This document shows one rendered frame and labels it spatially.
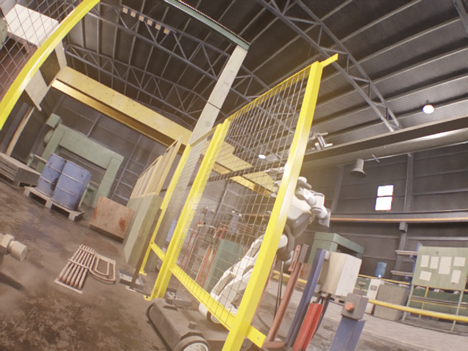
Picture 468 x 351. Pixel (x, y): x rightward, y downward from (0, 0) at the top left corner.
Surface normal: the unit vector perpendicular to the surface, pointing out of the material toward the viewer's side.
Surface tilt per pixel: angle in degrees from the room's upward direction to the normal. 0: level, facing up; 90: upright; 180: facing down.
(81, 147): 90
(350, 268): 90
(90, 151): 90
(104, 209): 90
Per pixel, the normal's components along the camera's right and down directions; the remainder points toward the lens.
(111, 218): 0.52, -0.08
